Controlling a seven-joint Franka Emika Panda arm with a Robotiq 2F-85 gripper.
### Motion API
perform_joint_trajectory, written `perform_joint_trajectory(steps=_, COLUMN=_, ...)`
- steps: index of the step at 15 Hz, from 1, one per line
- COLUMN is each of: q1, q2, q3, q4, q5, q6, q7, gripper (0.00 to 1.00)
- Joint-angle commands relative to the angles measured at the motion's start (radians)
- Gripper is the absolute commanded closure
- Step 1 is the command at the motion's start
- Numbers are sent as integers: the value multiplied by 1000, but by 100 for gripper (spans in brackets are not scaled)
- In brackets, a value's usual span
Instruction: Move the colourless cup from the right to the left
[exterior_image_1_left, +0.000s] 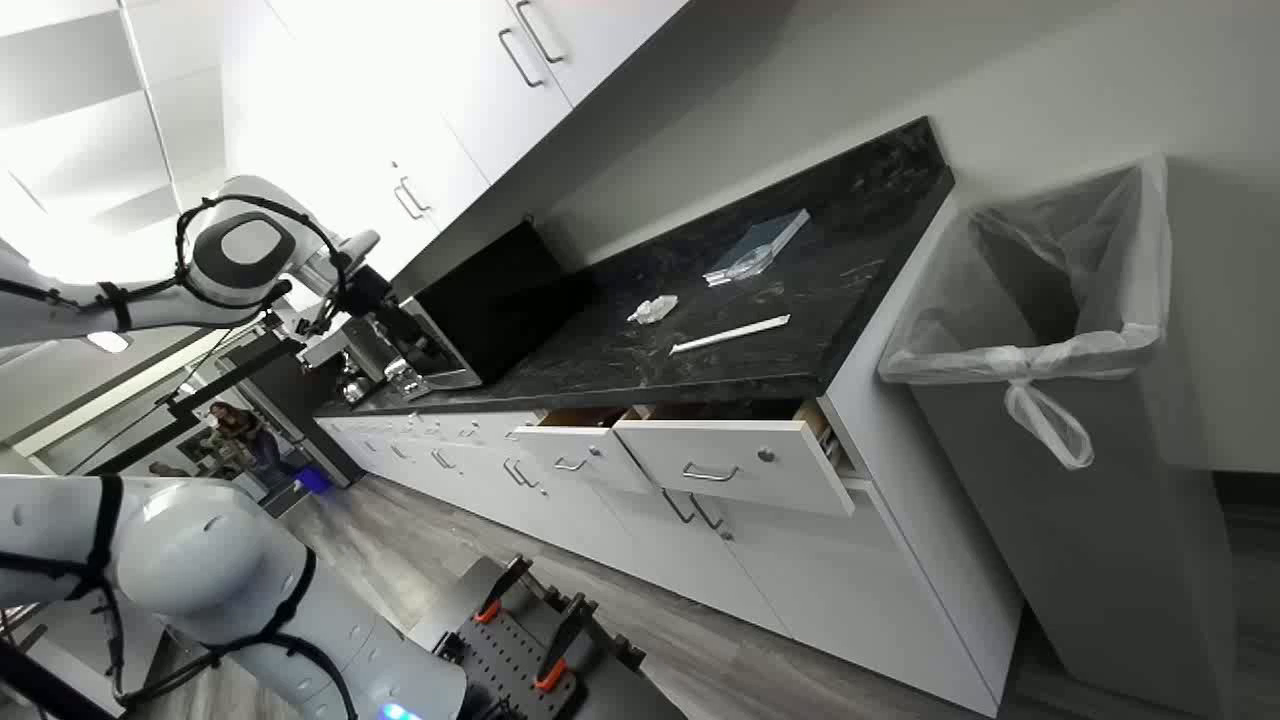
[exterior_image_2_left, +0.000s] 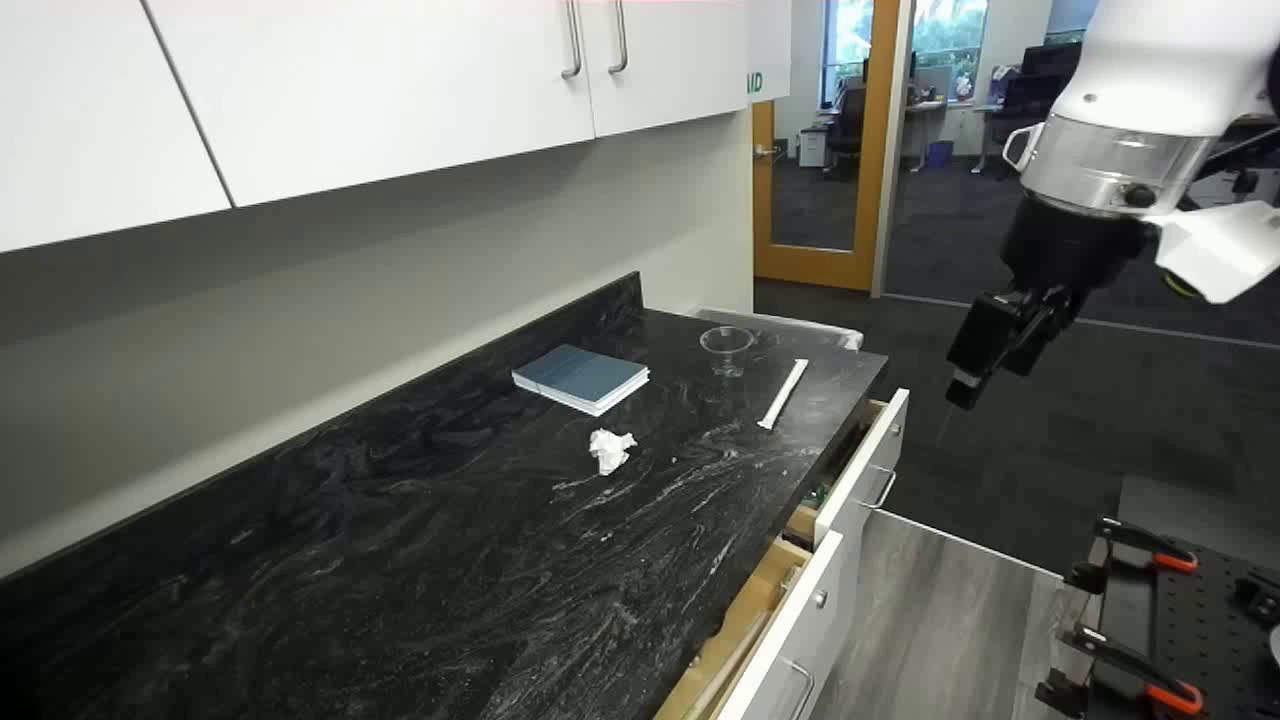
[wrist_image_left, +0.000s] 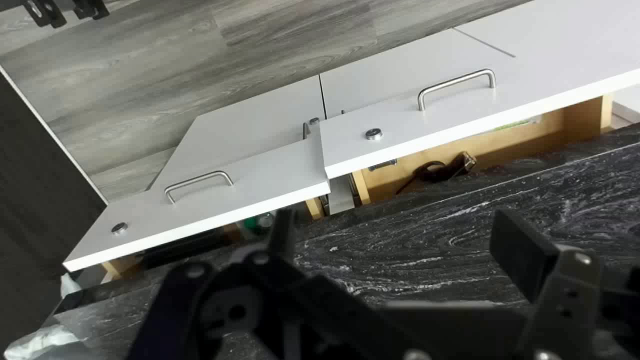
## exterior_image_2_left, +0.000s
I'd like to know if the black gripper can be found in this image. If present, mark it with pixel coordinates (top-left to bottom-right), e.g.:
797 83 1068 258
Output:
943 195 1160 412

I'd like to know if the clear glass cup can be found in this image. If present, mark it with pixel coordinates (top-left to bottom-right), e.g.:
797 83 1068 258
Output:
698 322 765 384

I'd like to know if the white drawer with wooden inside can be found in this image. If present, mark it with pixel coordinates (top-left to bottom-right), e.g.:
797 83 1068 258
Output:
653 527 868 720
779 384 916 551

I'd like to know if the white stick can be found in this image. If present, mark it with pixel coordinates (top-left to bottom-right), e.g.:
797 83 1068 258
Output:
758 357 817 438

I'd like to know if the grey cabinet side panel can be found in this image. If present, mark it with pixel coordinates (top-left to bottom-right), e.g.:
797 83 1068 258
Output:
807 503 1074 720

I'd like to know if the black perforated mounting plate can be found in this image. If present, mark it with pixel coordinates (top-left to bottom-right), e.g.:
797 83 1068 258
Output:
1083 473 1280 720

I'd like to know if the white crumpled paper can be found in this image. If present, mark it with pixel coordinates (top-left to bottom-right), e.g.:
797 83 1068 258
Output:
586 423 643 480

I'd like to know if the narrow white cabinet door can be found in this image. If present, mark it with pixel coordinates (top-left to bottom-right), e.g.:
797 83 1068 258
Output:
573 0 797 140

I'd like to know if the blue book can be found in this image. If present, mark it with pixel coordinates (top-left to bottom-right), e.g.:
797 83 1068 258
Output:
508 340 657 422

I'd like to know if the wide white cabinet door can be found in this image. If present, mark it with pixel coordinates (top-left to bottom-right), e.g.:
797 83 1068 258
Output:
140 0 600 212

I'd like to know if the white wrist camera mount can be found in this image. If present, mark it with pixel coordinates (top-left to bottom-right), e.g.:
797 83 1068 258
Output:
1151 195 1280 310

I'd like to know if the wooden door frame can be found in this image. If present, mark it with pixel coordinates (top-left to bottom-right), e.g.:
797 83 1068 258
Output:
747 0 919 301

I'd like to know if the black clamp with orange handle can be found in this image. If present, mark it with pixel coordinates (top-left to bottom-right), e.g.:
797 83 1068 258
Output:
1032 620 1213 720
1066 512 1206 600

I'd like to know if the silver cabinet handle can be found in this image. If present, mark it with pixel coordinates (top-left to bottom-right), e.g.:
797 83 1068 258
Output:
606 0 637 82
556 0 590 83

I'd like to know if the white cabinet door without handle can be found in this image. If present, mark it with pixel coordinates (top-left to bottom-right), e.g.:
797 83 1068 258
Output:
0 0 237 258

